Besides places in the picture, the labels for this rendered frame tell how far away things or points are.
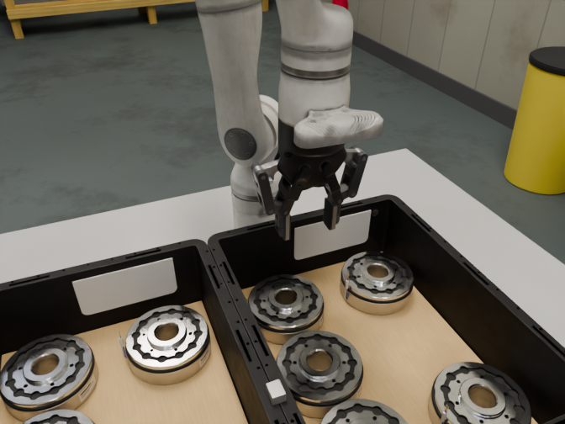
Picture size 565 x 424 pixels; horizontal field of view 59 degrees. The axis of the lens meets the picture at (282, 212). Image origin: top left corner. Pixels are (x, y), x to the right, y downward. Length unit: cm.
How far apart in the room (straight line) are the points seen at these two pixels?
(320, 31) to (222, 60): 29
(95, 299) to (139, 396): 14
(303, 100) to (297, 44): 5
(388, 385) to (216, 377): 21
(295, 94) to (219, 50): 26
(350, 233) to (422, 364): 22
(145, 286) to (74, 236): 47
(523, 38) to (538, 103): 85
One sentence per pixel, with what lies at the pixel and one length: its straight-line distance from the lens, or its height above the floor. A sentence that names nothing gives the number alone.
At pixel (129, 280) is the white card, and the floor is 90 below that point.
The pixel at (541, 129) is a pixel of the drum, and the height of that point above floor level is 34.
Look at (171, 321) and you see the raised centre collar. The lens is 66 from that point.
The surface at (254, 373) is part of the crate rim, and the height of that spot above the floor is 93.
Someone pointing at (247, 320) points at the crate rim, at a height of 93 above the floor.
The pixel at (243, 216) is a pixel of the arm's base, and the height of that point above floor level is 84.
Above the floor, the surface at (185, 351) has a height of 86.
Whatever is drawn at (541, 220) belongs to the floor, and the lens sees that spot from 260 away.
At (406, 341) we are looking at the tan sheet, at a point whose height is 83.
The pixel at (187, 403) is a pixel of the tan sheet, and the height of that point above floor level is 83.
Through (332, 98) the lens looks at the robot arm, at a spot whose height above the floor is 115.
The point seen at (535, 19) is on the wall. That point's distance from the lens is 334.
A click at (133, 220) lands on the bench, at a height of 70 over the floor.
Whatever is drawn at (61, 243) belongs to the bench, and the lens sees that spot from 113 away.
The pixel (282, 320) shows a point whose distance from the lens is 66.
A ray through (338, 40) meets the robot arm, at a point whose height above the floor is 121.
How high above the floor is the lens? 134
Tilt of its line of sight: 34 degrees down
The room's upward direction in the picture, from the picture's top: straight up
